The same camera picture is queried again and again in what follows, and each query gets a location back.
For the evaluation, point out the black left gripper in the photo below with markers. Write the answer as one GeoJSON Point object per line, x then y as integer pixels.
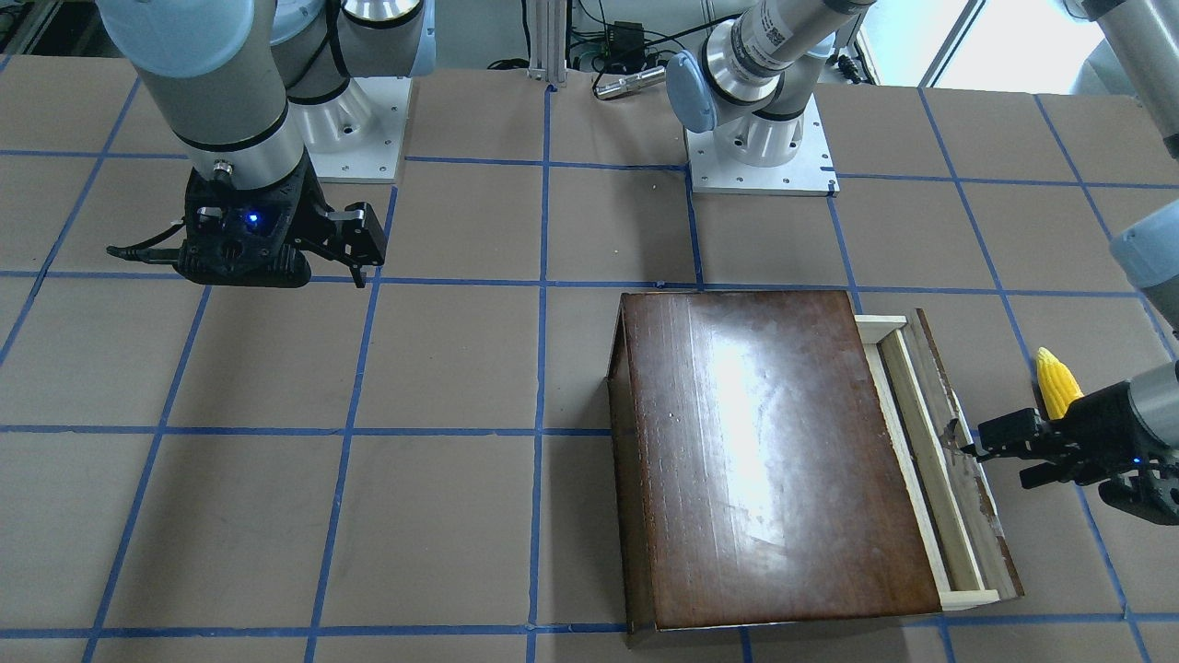
{"type": "Point", "coordinates": [1098, 421]}

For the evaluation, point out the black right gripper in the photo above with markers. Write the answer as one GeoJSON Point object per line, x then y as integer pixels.
{"type": "Point", "coordinates": [310, 211]}

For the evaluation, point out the wooden drawer with handle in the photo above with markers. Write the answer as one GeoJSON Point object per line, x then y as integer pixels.
{"type": "Point", "coordinates": [955, 510]}

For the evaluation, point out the dark wooden drawer box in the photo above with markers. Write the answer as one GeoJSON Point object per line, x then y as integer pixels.
{"type": "Point", "coordinates": [756, 479]}

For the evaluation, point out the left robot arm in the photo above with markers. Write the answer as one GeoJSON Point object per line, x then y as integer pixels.
{"type": "Point", "coordinates": [747, 87]}

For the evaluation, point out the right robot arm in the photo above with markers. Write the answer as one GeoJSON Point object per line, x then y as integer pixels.
{"type": "Point", "coordinates": [257, 92]}

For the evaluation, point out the yellow corn cob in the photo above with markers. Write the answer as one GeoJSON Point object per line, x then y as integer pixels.
{"type": "Point", "coordinates": [1057, 384]}

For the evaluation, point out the silver metal cylinder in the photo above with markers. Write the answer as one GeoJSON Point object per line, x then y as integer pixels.
{"type": "Point", "coordinates": [629, 84]}

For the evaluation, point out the black power adapter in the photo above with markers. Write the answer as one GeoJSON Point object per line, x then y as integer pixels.
{"type": "Point", "coordinates": [622, 37]}

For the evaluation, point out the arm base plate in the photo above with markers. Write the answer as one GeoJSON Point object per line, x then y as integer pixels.
{"type": "Point", "coordinates": [357, 137]}
{"type": "Point", "coordinates": [757, 156]}

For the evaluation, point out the aluminium frame post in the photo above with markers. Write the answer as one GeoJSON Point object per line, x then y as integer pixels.
{"type": "Point", "coordinates": [547, 41]}

